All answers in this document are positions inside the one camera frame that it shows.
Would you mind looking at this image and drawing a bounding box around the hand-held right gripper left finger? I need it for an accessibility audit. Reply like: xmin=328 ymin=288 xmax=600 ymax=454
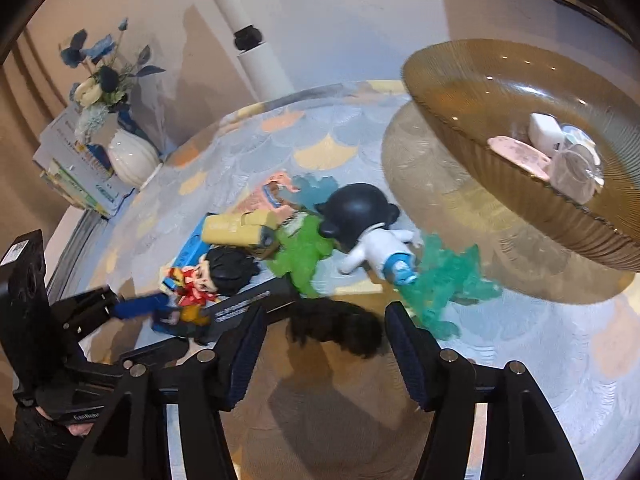
xmin=67 ymin=304 xmax=268 ymax=480

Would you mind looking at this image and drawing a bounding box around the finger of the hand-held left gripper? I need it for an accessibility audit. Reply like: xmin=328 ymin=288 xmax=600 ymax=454
xmin=50 ymin=285 xmax=173 ymax=331
xmin=117 ymin=277 xmax=298 ymax=366

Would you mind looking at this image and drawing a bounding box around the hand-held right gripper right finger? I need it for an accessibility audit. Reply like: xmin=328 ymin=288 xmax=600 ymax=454
xmin=384 ymin=301 xmax=586 ymax=480

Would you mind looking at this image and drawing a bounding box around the black-haired figurine with red bow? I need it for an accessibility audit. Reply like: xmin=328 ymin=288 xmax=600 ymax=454
xmin=160 ymin=247 xmax=263 ymax=331

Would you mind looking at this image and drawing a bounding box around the black fuzzy toy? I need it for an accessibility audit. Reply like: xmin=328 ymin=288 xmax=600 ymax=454
xmin=285 ymin=297 xmax=386 ymax=360

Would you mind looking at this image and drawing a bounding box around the green translucent toy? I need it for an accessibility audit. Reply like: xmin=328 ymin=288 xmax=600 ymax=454
xmin=265 ymin=212 xmax=336 ymax=296

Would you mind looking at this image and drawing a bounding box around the yellow lighter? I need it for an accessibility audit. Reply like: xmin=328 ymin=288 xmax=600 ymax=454
xmin=201 ymin=208 xmax=282 ymax=261

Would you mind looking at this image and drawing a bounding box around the person's left forearm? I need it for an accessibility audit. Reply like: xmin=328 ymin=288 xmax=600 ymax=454
xmin=7 ymin=405 xmax=76 ymax=480

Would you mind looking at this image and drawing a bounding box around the blue box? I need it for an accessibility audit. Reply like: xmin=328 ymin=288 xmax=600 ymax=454
xmin=172 ymin=232 xmax=211 ymax=281

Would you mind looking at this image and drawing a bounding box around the teal translucent toy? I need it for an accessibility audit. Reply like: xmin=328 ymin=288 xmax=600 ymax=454
xmin=400 ymin=232 xmax=503 ymax=341

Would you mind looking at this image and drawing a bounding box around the orange carton box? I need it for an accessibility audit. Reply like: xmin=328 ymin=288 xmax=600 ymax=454
xmin=235 ymin=170 xmax=301 ymax=226

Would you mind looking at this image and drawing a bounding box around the black-helmet white-suit figurine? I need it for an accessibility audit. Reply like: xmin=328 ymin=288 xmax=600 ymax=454
xmin=315 ymin=183 xmax=426 ymax=288

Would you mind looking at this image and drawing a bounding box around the white ribbed vase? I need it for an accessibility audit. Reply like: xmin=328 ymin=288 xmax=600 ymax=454
xmin=107 ymin=127 xmax=161 ymax=188

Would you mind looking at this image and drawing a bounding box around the stack of books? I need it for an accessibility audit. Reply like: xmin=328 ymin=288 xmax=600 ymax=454
xmin=32 ymin=107 xmax=136 ymax=220

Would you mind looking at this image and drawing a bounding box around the pink flat item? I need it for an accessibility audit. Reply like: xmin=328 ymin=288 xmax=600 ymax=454
xmin=487 ymin=135 xmax=553 ymax=181

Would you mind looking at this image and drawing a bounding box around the white pole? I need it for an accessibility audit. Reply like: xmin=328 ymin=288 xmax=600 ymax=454
xmin=200 ymin=0 xmax=296 ymax=98

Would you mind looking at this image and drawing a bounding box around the clear bag with white item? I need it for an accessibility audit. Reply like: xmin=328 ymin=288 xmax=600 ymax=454
xmin=550 ymin=124 xmax=606 ymax=196

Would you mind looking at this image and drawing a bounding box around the amber ribbed glass bowl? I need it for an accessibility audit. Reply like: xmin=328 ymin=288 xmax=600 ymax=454
xmin=402 ymin=38 xmax=640 ymax=273

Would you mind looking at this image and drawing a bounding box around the white charger block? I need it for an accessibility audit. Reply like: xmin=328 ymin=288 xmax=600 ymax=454
xmin=529 ymin=112 xmax=568 ymax=157

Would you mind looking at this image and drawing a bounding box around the black pole clamp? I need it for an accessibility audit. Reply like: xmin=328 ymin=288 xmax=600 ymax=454
xmin=233 ymin=24 xmax=263 ymax=53

